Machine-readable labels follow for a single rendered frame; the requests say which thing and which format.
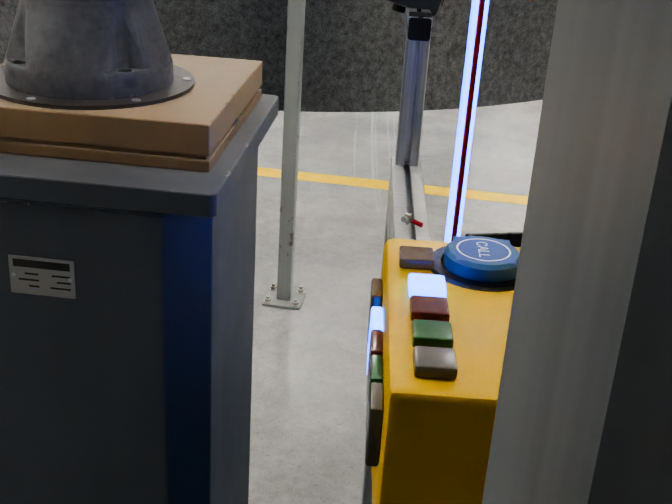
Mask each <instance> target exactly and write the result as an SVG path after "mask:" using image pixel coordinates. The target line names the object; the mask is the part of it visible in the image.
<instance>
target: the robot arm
mask: <svg viewBox="0 0 672 504"><path fill-rule="evenodd" d="M4 66H5V79H6V84H7V85H9V86H10V87H11V88H13V89H15V90H18V91H21V92H24V93H27V94H31V95H36V96H42V97H49V98H57V99H70V100H108V99H121V98H130V97H136V96H142V95H147V94H151V93H154V92H158V91H161V90H163V89H165V88H167V87H169V86H170V85H171V84H172V83H173V82H174V72H173V59H172V56H171V53H170V50H169V47H168V44H167V41H166V38H165V35H164V32H163V29H162V26H161V23H160V20H159V17H158V14H157V11H156V8H155V5H154V0H19V4H18V8H17V12H16V16H15V20H14V24H13V28H12V32H11V36H10V40H9V44H8V48H7V52H6V56H5V61H4Z"/></svg>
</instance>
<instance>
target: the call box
mask: <svg viewBox="0 0 672 504"><path fill-rule="evenodd" d="M448 243H450V242H439V241H425V240H410V239H396V238H393V239H388V240H387V242H386V244H385V246H384V254H383V266H382V277H381V279H382V281H383V301H382V309H383V386H384V413H383V423H382V434H381V445H380V455H379V464H378V465H377V466H375V467H374V466H371V479H372V504H482V499H483V493H484V486H485V480H486V473H487V466H488V460H489V453H490V446H491V440H492V433H493V427H494V420H495V413H496V407H497V400H498V394H499V387H500V380H501V374H502V367H503V360H504V354H505V347H506V341H507V334H508V327H509V321H510V314H511V308H512V301H513V294H514V288H515V281H516V279H513V280H510V281H505V282H496V283H491V282H478V281H473V280H468V279H465V278H461V277H459V276H456V275H454V274H452V273H451V272H449V271H447V270H446V269H445V268H444V267H443V258H444V250H445V247H446V245H447V244H448ZM400 246H416V247H430V248H433V251H434V259H435V266H434V268H433V269H432V270H420V269H406V268H400V266H399V247H400ZM410 273H417V274H431V275H443V276H444V277H445V283H446V290H447V294H446V298H447V299H448V304H449V311H450V321H449V322H450V323H451V325H452V332H453V340H454V344H453V348H452V349H454V350H455V354H456V361H457V368H458V373H457V377H456V379H455V380H449V379H435V378H422V377H415V376H414V371H413V348H414V347H413V346H412V339H411V322H412V321H411V319H410V306H409V302H410V297H409V290H408V276H409V274H410Z"/></svg>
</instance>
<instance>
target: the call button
mask: <svg viewBox="0 0 672 504"><path fill-rule="evenodd" d="M519 255H520V252H519V251H518V250H517V249H516V248H515V247H514V246H512V245H511V244H510V241H509V240H503V239H495V238H490V237H483V236H466V237H461V236H453V241H451V242H450V243H448V244H447V245H446V247H445V250H444V258H443V267H444V268H445V269H446V270H447V271H449V272H451V273H452V274H454V275H456V276H459V277H461V278H465V279H468V280H473V281H478V282H491V283H496V282H505V281H510V280H513V279H516V274H517V268H518V261H519Z"/></svg>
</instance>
